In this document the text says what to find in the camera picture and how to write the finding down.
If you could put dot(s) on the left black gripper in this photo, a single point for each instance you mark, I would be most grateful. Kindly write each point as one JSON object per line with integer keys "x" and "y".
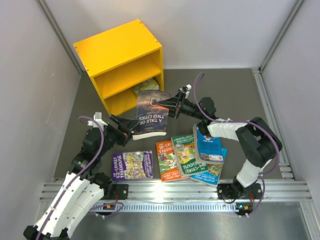
{"x": 129, "y": 124}

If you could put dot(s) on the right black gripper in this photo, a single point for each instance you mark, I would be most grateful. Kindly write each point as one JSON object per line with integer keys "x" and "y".
{"x": 175, "y": 101}

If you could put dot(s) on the dark Tale of Two Cities book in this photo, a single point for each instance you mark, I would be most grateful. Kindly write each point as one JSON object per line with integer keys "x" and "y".
{"x": 153, "y": 117}

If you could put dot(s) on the lime 65-storey treehouse book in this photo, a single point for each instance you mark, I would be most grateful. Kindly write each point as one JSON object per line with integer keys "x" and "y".
{"x": 149, "y": 84}

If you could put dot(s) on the purple 52-storey treehouse book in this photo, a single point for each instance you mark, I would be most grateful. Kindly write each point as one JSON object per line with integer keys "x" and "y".
{"x": 136, "y": 165}

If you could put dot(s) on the blue thick paperback book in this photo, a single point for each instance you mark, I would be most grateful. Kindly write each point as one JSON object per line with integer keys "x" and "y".
{"x": 208, "y": 150}

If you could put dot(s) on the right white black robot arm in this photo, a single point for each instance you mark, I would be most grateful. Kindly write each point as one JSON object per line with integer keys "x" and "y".
{"x": 258, "y": 142}

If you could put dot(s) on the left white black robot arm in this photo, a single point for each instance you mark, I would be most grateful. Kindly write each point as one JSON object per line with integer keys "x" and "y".
{"x": 83, "y": 184}

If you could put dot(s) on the green 104-storey treehouse book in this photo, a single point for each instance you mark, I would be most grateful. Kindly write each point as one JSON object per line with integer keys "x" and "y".
{"x": 185, "y": 153}

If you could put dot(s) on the orange 78-storey treehouse book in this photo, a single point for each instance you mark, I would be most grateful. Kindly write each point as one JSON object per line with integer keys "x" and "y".
{"x": 167, "y": 162}

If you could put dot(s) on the yellow wooden shelf box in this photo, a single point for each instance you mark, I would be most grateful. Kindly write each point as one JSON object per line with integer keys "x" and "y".
{"x": 118, "y": 59}

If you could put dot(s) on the light blue treehouse book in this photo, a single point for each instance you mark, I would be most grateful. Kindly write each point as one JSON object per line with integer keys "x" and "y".
{"x": 210, "y": 177}

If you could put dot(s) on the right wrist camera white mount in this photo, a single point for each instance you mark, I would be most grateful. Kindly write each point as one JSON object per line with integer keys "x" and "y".
{"x": 185, "y": 90}

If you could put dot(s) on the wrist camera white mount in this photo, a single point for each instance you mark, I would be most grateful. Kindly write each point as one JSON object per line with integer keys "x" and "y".
{"x": 98, "y": 121}
{"x": 185, "y": 90}

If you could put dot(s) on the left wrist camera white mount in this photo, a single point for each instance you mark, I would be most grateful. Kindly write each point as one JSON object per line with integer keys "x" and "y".
{"x": 98, "y": 121}

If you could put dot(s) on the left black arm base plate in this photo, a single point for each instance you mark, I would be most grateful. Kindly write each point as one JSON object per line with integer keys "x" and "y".
{"x": 119, "y": 192}

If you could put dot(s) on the aluminium mounting rail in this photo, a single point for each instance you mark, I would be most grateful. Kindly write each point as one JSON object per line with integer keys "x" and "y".
{"x": 192, "y": 196}

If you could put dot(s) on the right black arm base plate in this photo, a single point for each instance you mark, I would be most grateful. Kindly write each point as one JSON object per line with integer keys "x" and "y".
{"x": 230, "y": 192}

